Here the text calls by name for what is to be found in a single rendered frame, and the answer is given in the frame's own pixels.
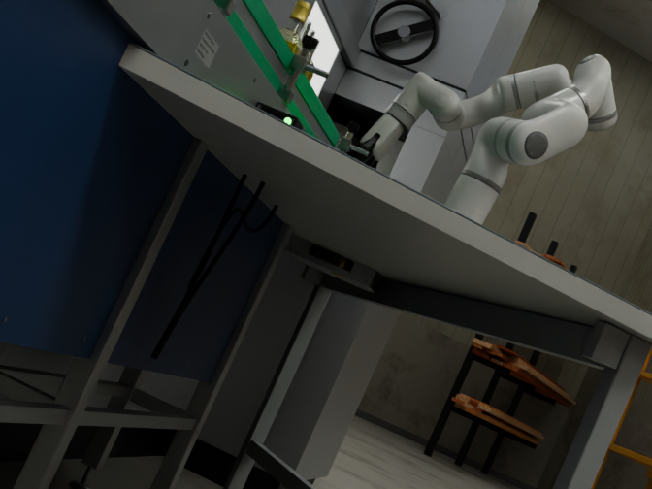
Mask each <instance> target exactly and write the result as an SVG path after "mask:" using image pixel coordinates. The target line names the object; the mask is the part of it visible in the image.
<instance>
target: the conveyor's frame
mask: <svg viewBox="0 0 652 489"><path fill-rule="evenodd" d="M97 1H98V2H99V3H100V4H101V6H102V7H103V8H104V9H105V10H106V11H107V12H108V13H109V14H110V15H111V16H112V17H113V18H114V19H115V20H116V21H117V22H118V23H119V25H120V26H121V27H122V28H123V29H124V30H125V31H126V32H127V33H128V34H129V35H130V36H131V37H132V38H133V39H134V40H135V41H136V42H137V43H138V45H139V46H140V47H142V48H144V49H147V50H149V51H150V52H152V53H154V54H156V55H158V56H160V57H162V58H164V59H166V60H168V61H170V62H172V63H173V64H175V65H177V66H179V67H181V68H182V69H184V70H186V71H188V72H190V73H192V74H194V75H195V76H197V77H199V78H201V79H203V80H205V81H207V82H210V83H212V84H214V85H215V86H217V87H219V88H221V89H223V90H225V91H227V92H229V93H231V94H233V95H235V96H237V97H238V98H240V99H242V100H244V101H246V102H248V103H249V104H251V105H253V106H256V104H257V102H261V103H263V104H266V105H268V106H271V107H273V108H276V109H278V110H280V111H283V112H285V113H288V114H291V112H289V110H288V109H287V107H286V106H285V105H284V104H283V102H282V101H281V99H280V97H279V96H278V94H277V92H276V91H275V89H274V88H273V87H272V85H271V84H270V82H269V81H268V79H267V78H266V76H265V75H264V73H263V72H262V70H261V69H260V68H259V66H258V65H257V63H256V62H255V60H254V59H253V57H252V56H251V54H250V53H249V51H248V50H247V49H246V47H245V45H244V44H243V42H242V41H241V39H240V38H239V36H238V35H237V34H236V32H235V31H234V29H233V28H232V26H231V25H230V23H229V22H228V20H227V19H226V18H225V17H224V15H223V14H222V12H221V11H220V10H219V9H218V7H217V5H216V4H215V2H214V1H213V0H97Z"/></svg>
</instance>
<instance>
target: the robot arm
mask: <svg viewBox="0 0 652 489"><path fill-rule="evenodd" d="M520 106H521V107H520ZM527 107H528V108H527ZM523 108H527V109H526V110H525V112H524V113H523V114H522V116H521V119H517V118H511V117H503V116H501V115H502V114H505V113H507V112H510V111H514V110H519V109H523ZM426 109H428V110H429V112H430V113H431V115H432V116H433V118H434V120H435V122H436V124H437V126H438V127H439V128H441V129H443V130H446V131H457V130H462V129H466V128H471V127H475V126H478V125H481V124H483V123H484V124H483V125H482V127H481V128H480V130H479V132H478V134H477V137H476V140H475V143H474V146H473V150H472V153H471V155H470V157H469V159H468V161H467V163H466V165H465V167H464V169H463V171H462V173H461V174H460V176H459V178H457V180H456V182H455V184H454V186H453V188H452V189H451V191H450V193H449V195H448V197H447V199H446V200H445V202H444V205H445V206H447V207H449V208H451V209H453V210H454V211H456V212H458V213H460V214H462V215H464V216H466V217H468V218H470V219H472V220H474V221H475V222H477V223H479V224H481V225H483V223H484V221H485V219H486V217H487V215H488V214H489V212H490V211H491V209H492V207H493V205H494V204H495V202H496V200H497V198H498V196H499V195H500V193H501V191H502V189H503V187H504V185H505V180H506V176H507V169H508V165H509V163H511V164H515V165H520V166H534V165H537V164H539V163H541V162H544V161H546V160H548V159H550V158H552V157H554V156H556V155H558V154H560V153H562V152H564V151H566V150H568V149H570V148H572V147H574V146H576V145H577V144H578V143H579V142H580V141H581V140H582V139H583V137H584V136H585V134H586V132H587V131H603V130H606V129H608V128H610V127H611V126H613V125H614V123H615V122H616V120H617V117H618V114H617V109H616V105H615V100H614V94H613V87H612V81H611V67H610V64H609V62H608V61H607V59H606V58H604V57H603V56H601V55H598V54H593V55H589V56H587V57H586V58H583V60H581V61H580V62H579V63H578V65H577V66H576V68H575V71H574V76H573V83H571V77H570V74H569V72H568V70H567V69H566V68H565V67H564V66H563V65H560V64H553V65H548V66H544V67H539V68H536V69H532V70H528V71H524V72H520V73H515V74H511V75H507V76H502V77H500V78H498V79H497V80H495V81H494V83H493V84H492V85H491V86H490V87H489V88H488V89H487V90H486V91H485V92H483V93H481V94H479V95H477V96H475V97H473V98H469V99H465V100H461V101H460V99H459V97H458V95H457V94H456V93H455V92H454V91H453V90H451V89H449V88H447V87H445V86H443V85H441V84H439V83H437V82H436V81H435V80H434V79H433V78H432V77H430V76H429V75H427V74H425V73H423V72H418V73H416V74H415V75H414V76H413V77H412V79H411V80H410V81H409V82H408V83H407V85H406V86H405V87H404V88H403V90H402V91H401V92H400V93H399V95H398V96H397V97H396V98H395V99H394V101H393V102H392V103H391V104H390V105H389V107H388V108H387V109H386V110H385V112H384V113H383V116H382V117H381V118H380V119H379V120H378V121H377V122H376V123H375V124H374V126H373V127H372V128H371V129H370V130H369V131H368V132H367V133H366V134H365V136H364V137H363V138H362V139H361V140H360V146H361V147H362V149H364V150H367V151H369V152H370V154H369V156H366V155H364V154H361V153H358V154H357V155H356V156H355V157H354V158H355V159H356V158H357V160H359V161H361V162H363V163H365V164H367V165H368V166H370V167H371V166H372V165H373V164H374V163H375V162H376V161H380V160H381V159H382V158H383V157H384V156H385V154H386V153H387V152H388V151H389V150H390V148H391V147H392V146H393V145H394V144H395V143H396V141H397V140H398V139H399V137H400V136H401V135H402V133H403V132H408V130H409V129H410V128H411V127H412V125H413V124H414V123H415V122H416V121H417V119H418V118H419V117H420V116H421V115H422V114H423V113H424V112H425V111H426ZM499 116H501V117H499Z"/></svg>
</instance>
